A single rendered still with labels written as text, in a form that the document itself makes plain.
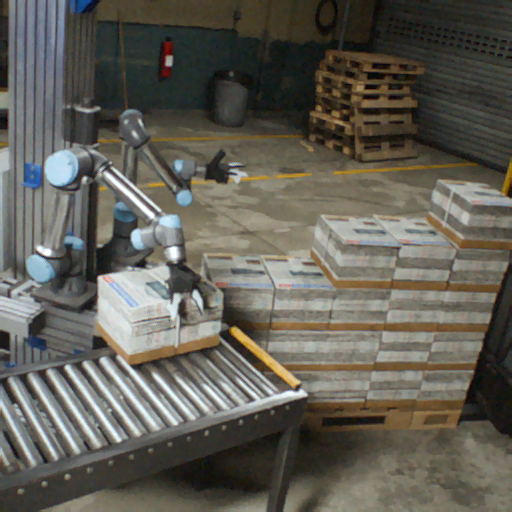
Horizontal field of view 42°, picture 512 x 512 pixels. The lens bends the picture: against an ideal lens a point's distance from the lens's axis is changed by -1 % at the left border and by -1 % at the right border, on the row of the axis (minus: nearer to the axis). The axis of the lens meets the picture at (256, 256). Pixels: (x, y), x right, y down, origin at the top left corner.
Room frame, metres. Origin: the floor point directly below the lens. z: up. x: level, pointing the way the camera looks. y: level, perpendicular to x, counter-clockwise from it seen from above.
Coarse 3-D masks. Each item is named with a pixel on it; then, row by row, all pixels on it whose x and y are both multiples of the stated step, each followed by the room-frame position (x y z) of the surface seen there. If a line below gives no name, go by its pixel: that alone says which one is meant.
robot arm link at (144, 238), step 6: (156, 222) 2.25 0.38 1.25; (144, 228) 2.19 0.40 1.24; (150, 228) 2.17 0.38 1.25; (132, 234) 2.18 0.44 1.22; (138, 234) 2.17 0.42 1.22; (144, 234) 2.16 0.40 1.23; (150, 234) 2.15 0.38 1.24; (132, 240) 2.17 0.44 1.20; (138, 240) 2.16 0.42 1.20; (144, 240) 2.15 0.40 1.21; (150, 240) 2.15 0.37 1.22; (156, 240) 2.14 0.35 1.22; (138, 246) 2.17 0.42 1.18; (144, 246) 2.16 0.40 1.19; (150, 246) 2.16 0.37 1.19; (156, 246) 2.16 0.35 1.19
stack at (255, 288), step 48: (240, 288) 2.70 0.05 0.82; (288, 288) 2.76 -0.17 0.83; (336, 288) 2.84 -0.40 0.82; (384, 288) 2.91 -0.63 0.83; (288, 336) 2.77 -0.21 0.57; (336, 336) 2.84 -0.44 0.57; (384, 336) 2.91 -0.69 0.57; (432, 336) 2.98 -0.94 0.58; (288, 384) 2.79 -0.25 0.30; (336, 384) 2.85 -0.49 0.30; (384, 384) 2.92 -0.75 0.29
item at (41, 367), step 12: (228, 336) 2.36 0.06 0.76; (108, 348) 2.08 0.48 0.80; (48, 360) 1.94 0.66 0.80; (60, 360) 1.95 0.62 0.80; (72, 360) 1.96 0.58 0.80; (84, 360) 1.98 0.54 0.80; (96, 360) 2.01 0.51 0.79; (0, 372) 1.83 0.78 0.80; (12, 372) 1.84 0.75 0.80; (24, 372) 1.85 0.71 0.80; (36, 372) 1.87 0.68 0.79; (60, 372) 1.92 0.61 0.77; (24, 384) 1.85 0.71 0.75; (48, 384) 1.90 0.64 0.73
